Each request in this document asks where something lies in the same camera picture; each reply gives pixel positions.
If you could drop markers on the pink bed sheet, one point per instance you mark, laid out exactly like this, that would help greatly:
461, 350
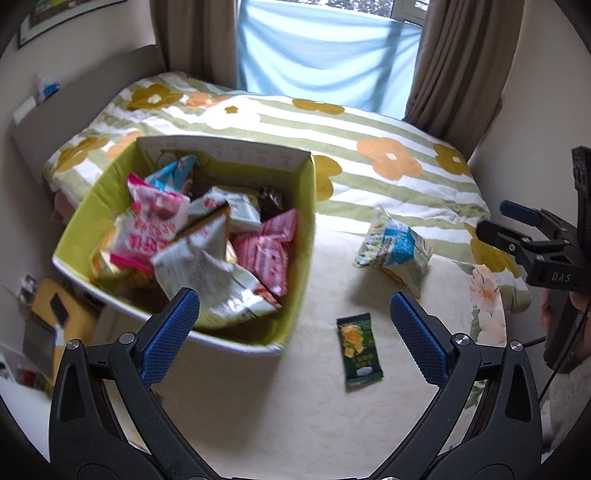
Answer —
62, 207

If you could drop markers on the framed wall picture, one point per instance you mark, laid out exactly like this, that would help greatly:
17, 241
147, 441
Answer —
60, 18

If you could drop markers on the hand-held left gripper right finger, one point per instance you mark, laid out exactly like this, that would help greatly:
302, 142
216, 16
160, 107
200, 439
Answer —
420, 337

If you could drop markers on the white red snack packet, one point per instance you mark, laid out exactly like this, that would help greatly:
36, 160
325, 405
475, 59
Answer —
210, 201

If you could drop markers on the green striped snack packet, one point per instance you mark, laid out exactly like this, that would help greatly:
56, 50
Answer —
392, 244

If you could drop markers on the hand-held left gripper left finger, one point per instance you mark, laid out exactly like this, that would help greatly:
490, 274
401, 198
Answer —
171, 332

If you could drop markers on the white corn chip packet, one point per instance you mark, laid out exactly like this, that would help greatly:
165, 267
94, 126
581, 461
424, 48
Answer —
203, 277

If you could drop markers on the pink white snack packet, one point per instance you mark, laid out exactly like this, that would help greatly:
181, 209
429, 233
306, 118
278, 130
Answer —
147, 221

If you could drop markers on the green cardboard box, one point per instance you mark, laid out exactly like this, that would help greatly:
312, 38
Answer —
302, 240

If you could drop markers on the beige headboard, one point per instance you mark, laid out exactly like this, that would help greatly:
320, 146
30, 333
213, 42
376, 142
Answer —
92, 78

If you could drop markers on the floral striped blanket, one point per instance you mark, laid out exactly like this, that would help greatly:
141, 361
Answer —
369, 184

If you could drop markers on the yellow box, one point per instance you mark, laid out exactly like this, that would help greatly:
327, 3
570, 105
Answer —
46, 300

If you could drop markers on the light blue window cloth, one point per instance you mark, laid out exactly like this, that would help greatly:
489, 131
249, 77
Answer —
323, 55

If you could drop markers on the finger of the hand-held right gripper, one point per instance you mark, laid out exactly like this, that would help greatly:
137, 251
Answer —
503, 237
519, 210

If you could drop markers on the brown snack packet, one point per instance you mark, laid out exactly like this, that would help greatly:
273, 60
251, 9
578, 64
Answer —
270, 201

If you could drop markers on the small white box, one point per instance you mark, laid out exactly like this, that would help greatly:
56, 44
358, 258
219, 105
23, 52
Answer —
25, 110

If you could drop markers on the black yellow snack packet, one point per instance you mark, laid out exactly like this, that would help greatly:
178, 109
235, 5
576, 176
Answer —
203, 222

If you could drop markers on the white window frame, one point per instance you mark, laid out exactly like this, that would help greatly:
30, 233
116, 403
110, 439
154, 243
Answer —
411, 9

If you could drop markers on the small black device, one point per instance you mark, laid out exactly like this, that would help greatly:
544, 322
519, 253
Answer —
59, 308

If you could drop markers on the blue white tissue pack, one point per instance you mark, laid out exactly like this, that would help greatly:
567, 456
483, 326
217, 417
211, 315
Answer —
48, 87

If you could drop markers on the person's right hand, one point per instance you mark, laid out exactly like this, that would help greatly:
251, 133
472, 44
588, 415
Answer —
581, 302

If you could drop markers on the brown curtain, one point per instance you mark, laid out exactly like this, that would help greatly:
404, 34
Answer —
194, 37
461, 69

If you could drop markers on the dark green snack packet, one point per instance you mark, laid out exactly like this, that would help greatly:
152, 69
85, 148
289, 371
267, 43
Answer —
360, 350

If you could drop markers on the grey box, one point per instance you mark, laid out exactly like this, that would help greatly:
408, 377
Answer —
39, 341

